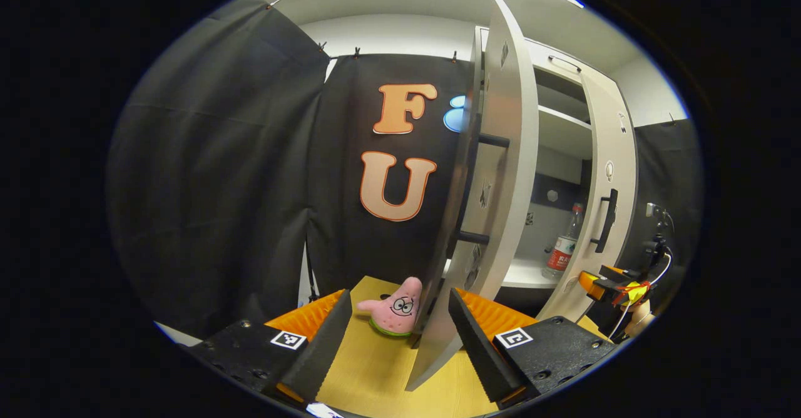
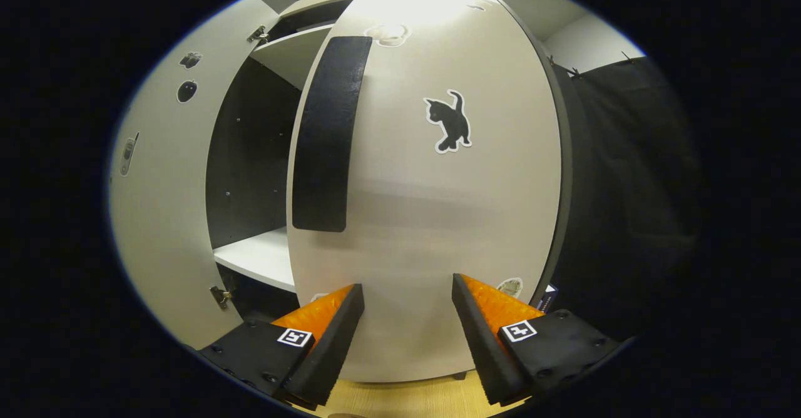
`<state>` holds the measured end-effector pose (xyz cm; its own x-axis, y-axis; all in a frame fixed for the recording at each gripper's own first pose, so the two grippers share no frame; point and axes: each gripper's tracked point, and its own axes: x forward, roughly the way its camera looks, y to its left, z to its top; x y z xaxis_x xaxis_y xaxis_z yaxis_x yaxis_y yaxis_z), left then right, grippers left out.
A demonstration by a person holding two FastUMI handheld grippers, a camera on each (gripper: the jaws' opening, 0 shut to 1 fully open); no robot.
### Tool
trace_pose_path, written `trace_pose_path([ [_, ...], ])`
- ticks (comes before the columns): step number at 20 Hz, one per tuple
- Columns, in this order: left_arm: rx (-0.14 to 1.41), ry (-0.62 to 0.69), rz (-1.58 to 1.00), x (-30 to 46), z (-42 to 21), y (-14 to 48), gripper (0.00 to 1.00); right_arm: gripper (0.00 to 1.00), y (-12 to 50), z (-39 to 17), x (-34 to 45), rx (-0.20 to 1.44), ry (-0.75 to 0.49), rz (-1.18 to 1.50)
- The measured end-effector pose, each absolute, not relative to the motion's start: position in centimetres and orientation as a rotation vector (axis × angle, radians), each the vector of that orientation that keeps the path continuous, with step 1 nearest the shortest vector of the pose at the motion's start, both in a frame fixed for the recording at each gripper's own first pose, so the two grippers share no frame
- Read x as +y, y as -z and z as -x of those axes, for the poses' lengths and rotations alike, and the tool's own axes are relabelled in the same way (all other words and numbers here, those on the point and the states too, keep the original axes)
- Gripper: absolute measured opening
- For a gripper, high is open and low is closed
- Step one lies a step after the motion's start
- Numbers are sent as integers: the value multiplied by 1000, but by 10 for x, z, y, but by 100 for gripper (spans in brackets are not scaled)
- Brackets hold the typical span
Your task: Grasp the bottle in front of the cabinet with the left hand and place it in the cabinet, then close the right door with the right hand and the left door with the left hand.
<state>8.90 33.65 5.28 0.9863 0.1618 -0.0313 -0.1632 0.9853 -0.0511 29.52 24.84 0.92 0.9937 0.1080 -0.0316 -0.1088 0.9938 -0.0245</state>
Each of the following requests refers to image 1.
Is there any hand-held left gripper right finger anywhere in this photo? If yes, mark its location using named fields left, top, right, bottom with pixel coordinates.
left=447, top=287, right=620, bottom=406

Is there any white board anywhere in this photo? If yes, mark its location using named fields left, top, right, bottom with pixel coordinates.
left=153, top=321, right=204, bottom=348

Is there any clear plastic bottle red label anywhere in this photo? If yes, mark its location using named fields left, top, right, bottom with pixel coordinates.
left=542, top=203, right=584, bottom=281

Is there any black backdrop cloth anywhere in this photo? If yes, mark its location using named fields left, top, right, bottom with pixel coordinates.
left=105, top=0, right=331, bottom=340
left=307, top=52, right=476, bottom=300
left=616, top=118, right=702, bottom=319

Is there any black door handle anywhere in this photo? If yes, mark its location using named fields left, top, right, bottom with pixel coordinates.
left=446, top=131, right=511, bottom=259
left=590, top=188, right=620, bottom=254

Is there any pink starfish plush toy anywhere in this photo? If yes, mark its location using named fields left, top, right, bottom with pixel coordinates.
left=357, top=277, right=424, bottom=337

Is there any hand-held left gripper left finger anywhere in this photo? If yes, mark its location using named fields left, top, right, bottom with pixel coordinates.
left=185, top=288, right=353, bottom=406

